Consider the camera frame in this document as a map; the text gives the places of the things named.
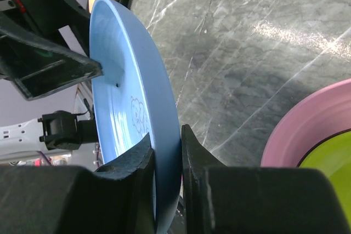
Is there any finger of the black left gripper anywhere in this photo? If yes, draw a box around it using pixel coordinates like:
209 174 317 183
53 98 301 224
16 0 90 53
1 14 103 101

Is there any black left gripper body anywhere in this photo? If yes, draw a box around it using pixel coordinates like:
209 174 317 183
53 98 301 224
1 0 27 37

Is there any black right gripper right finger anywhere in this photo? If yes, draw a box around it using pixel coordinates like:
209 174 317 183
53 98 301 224
181 124 350 233

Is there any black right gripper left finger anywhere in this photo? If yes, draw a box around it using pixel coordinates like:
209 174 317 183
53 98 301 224
1 135 155 233

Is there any blue plate with bamboo mat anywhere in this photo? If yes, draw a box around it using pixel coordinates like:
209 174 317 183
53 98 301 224
89 0 182 233

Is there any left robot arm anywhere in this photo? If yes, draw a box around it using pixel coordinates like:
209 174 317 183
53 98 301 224
1 0 103 156

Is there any green plate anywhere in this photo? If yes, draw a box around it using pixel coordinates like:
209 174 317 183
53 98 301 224
298 130 350 213

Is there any pink plate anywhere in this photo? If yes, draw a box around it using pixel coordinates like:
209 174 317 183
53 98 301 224
261 79 350 167

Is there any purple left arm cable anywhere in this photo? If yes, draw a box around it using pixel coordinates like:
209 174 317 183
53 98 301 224
37 150 52 167

